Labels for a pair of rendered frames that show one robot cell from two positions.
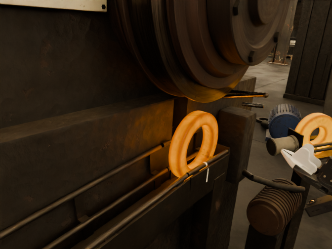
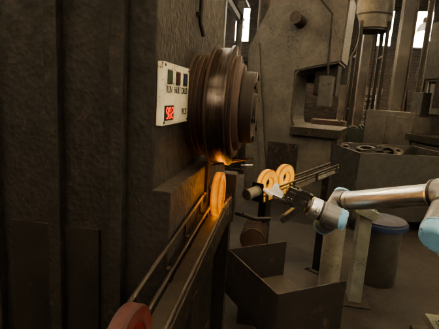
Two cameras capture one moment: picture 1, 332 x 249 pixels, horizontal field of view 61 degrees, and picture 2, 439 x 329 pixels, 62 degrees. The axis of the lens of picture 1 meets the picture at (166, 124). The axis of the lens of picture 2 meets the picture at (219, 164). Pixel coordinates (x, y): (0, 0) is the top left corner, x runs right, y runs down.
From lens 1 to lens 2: 0.90 m
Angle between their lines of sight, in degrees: 29
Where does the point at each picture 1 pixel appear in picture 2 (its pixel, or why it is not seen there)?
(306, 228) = not seen: hidden behind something
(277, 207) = (259, 230)
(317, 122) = (268, 175)
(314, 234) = not seen: hidden behind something
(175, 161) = (215, 202)
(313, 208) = (285, 217)
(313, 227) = not seen: hidden behind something
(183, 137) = (218, 187)
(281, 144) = (252, 191)
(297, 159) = (273, 191)
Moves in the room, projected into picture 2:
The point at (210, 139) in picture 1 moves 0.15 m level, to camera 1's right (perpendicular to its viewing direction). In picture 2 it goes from (223, 190) to (251, 187)
